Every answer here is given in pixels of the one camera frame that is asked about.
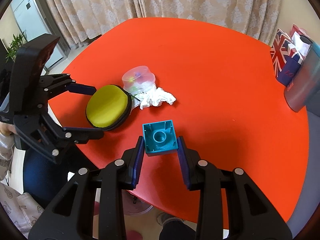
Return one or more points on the clear capsule with toys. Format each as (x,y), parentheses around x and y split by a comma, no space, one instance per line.
(138,78)

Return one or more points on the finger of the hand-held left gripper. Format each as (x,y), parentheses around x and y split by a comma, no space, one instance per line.
(85,133)
(82,89)

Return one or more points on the crumpled white tissue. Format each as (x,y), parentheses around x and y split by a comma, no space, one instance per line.
(156,98)

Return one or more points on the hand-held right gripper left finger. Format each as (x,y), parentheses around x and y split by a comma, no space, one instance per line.
(138,165)

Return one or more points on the pink slipper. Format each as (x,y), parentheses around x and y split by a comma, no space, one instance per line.
(134,235)

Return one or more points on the white standing air conditioner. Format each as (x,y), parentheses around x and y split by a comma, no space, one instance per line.
(27,12)

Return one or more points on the person's right foot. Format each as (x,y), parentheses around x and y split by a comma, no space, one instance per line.
(170,219)

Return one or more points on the person's right leg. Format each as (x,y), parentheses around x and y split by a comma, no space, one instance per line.
(178,231)

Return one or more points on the grey printed cloth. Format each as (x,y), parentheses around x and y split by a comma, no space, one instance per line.
(20,205)

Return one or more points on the flag print tissue box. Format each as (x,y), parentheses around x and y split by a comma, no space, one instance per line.
(281,57)

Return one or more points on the person's left forearm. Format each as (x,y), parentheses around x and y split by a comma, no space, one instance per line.
(5,147)

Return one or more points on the person's left hand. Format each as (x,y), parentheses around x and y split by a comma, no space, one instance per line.
(6,129)

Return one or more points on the white tissue sheet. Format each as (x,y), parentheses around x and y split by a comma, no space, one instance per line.
(298,42)

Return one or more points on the grey blue tumbler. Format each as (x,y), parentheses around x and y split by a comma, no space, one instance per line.
(305,85)

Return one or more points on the yellow zip case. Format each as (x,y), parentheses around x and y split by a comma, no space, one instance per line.
(107,105)

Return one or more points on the teal toy brick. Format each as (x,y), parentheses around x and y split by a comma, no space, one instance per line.
(160,137)

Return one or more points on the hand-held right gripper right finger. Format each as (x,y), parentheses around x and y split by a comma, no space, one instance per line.
(183,167)

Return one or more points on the person's leg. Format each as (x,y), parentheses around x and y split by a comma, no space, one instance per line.
(42,175)
(178,231)

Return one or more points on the pink translucent trash bin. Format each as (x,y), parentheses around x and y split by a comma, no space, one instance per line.
(140,205)

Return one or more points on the person's left leg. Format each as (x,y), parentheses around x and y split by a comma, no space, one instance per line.
(42,175)

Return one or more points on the green potted plant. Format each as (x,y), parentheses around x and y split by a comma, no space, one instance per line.
(15,46)

